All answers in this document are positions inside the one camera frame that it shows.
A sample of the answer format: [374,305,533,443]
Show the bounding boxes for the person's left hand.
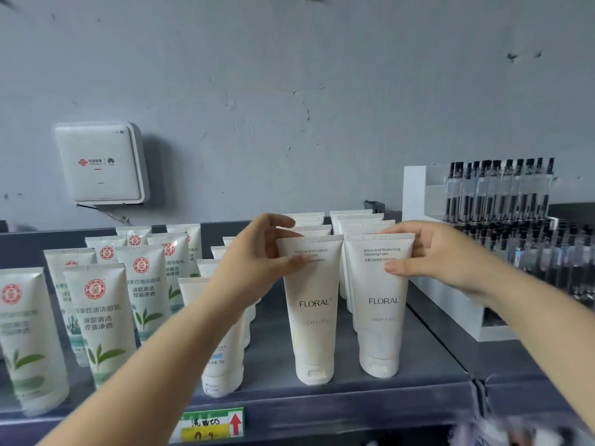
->
[210,213,310,315]

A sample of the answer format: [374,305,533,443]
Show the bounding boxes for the person's right hand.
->
[380,220,502,300]

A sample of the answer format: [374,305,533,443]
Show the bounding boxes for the white cleanser tube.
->
[344,233,416,379]
[275,234,345,386]

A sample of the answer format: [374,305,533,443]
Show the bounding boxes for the person's left forearm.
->
[39,274,254,446]

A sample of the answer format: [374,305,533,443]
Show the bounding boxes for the person's right forearm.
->
[479,267,595,369]

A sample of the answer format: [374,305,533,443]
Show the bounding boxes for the rows of plain white tubes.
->
[277,209,397,333]

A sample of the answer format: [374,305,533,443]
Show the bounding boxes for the white display stand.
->
[402,165,595,343]

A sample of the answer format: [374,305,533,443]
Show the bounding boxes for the grey metal shelf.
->
[0,220,480,446]
[388,202,595,430]

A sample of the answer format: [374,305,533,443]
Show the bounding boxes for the rows of clear black-capped bottles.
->
[444,156,595,299]

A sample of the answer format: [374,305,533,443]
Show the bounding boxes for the green and white price tag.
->
[168,407,246,445]

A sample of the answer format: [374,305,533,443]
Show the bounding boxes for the group of green leaf tubes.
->
[0,224,203,417]

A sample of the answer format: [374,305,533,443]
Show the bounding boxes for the white wall router box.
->
[54,121,151,206]

